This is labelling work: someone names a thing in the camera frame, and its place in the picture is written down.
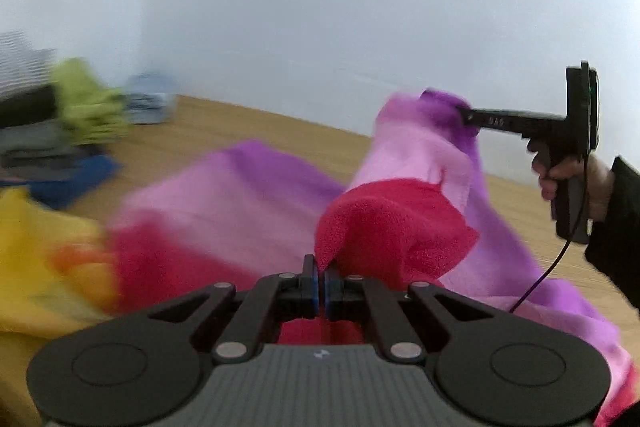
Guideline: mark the person's right forearm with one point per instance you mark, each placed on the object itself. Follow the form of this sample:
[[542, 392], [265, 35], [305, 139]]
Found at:
[[622, 227]]

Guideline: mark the light blue folded cloth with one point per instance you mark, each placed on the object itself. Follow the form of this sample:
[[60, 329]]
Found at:
[[147, 99]]

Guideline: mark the person's right hand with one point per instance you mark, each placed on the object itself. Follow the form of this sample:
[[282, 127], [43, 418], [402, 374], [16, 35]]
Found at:
[[600, 187]]

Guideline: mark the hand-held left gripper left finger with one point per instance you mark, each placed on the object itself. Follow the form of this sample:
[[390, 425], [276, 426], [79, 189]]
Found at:
[[312, 289]]

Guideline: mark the pink purple red fleece cloth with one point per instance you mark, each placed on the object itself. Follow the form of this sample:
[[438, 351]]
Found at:
[[250, 207]]

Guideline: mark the grey white striped cloth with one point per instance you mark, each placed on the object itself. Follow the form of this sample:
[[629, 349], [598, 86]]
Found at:
[[20, 62]]

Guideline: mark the yellow cloth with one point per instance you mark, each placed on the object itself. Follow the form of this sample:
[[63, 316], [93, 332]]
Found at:
[[45, 267]]

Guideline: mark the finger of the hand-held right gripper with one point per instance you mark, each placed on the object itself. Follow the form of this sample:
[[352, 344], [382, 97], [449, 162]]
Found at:
[[472, 118]]

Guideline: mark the bamboo mat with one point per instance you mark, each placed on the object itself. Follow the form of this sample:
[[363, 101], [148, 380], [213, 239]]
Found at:
[[225, 122]]

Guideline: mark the black folded cloth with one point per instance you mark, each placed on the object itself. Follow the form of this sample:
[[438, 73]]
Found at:
[[25, 107]]

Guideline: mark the grey folded cloth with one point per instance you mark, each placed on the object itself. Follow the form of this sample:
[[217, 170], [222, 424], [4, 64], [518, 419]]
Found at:
[[30, 142]]

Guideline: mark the green folded cloth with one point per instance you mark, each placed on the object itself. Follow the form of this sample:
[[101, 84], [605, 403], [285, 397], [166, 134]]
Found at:
[[87, 107]]

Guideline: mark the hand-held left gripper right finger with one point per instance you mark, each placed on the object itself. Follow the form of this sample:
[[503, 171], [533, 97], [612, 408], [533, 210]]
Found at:
[[330, 294]]

